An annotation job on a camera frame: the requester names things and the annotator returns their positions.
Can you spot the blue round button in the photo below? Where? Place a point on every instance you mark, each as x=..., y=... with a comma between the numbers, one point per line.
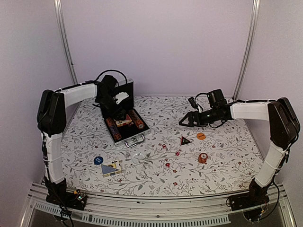
x=98, y=160

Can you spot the poker chip row left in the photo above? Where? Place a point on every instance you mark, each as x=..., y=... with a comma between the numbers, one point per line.
x=113, y=129

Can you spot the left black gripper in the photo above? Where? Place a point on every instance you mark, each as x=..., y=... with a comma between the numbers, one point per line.
x=113, y=113

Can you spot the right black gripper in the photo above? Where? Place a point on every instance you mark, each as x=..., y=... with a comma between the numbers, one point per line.
x=191, y=115

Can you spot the aluminium frame post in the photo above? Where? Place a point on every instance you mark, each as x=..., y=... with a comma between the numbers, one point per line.
x=248, y=48
x=64, y=39

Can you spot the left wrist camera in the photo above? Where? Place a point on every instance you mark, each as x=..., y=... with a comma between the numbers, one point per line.
x=120, y=97

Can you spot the floral table mat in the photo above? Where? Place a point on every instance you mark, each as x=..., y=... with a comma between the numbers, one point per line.
x=233, y=158

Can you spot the front aluminium rail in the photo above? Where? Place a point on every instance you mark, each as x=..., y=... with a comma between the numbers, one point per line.
x=108, y=210

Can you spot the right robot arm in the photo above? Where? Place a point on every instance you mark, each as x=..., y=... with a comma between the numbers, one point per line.
x=283, y=123

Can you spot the blue playing card deck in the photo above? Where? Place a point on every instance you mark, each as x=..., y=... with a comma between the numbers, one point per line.
x=112, y=168

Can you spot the black triangle marker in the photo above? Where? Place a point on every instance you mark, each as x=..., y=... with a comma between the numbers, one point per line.
x=184, y=141

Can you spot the orange poker chip stack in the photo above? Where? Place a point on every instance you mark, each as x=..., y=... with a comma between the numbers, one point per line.
x=202, y=158

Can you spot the left aluminium frame post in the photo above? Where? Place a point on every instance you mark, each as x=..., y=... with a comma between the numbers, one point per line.
x=64, y=39

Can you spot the poker chip row right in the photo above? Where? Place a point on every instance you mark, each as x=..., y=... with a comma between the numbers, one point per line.
x=136, y=119

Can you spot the orange round button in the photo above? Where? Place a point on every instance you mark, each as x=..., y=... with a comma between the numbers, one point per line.
x=201, y=136

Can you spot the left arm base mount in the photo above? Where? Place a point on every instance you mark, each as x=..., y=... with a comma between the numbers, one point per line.
x=75, y=200

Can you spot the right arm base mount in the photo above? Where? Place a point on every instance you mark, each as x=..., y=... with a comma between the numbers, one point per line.
x=248, y=203

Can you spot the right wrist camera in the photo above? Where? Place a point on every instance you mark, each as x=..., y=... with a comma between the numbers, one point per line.
x=215, y=95

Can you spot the clear round dealer button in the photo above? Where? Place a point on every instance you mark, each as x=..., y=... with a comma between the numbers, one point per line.
x=138, y=158

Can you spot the poker chip row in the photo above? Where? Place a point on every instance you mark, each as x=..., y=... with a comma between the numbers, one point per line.
x=136, y=119
x=113, y=129

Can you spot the aluminium poker case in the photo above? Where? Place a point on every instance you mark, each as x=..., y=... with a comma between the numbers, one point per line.
x=131, y=135

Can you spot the right aluminium frame post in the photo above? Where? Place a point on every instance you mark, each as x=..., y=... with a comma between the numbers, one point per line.
x=248, y=48

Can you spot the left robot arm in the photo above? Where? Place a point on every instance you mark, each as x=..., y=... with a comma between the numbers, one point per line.
x=51, y=117

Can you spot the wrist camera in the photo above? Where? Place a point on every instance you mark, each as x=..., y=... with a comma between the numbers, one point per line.
x=215, y=95
x=120, y=97

